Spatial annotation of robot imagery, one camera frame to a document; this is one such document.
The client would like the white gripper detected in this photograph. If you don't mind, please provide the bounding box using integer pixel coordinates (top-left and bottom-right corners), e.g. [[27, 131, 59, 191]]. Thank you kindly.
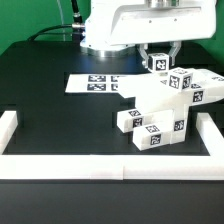
[[85, 0, 216, 68]]

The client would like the white marker cube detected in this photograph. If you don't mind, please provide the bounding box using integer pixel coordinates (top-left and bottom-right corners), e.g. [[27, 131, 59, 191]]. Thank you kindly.
[[168, 67, 193, 92], [148, 53, 169, 72]]

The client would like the white chair back frame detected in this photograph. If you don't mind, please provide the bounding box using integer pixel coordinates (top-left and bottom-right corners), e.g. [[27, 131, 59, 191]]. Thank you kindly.
[[118, 68, 224, 113]]

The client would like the white chair seat piece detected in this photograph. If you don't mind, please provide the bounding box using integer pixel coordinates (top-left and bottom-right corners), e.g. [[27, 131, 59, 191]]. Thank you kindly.
[[149, 105, 189, 145]]

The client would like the white marker sheet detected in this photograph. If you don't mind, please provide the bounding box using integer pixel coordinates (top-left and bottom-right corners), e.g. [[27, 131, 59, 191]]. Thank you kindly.
[[65, 74, 120, 93]]

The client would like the black cable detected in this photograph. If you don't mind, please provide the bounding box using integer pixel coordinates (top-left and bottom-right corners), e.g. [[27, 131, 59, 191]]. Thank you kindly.
[[27, 0, 88, 42]]

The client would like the white right side wall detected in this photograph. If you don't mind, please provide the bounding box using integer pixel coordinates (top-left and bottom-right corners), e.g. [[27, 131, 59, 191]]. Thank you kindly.
[[196, 113, 224, 157]]

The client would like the white wall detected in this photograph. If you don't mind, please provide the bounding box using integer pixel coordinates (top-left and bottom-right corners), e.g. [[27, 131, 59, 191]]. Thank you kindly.
[[196, 113, 224, 157], [0, 111, 18, 155]]

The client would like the white obstacle wall bar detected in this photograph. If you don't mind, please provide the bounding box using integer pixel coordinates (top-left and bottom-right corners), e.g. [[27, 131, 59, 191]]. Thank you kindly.
[[0, 155, 224, 180]]

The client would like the white left side wall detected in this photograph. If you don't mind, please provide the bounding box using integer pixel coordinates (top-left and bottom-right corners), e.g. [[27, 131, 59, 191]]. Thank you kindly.
[[0, 111, 18, 155]]

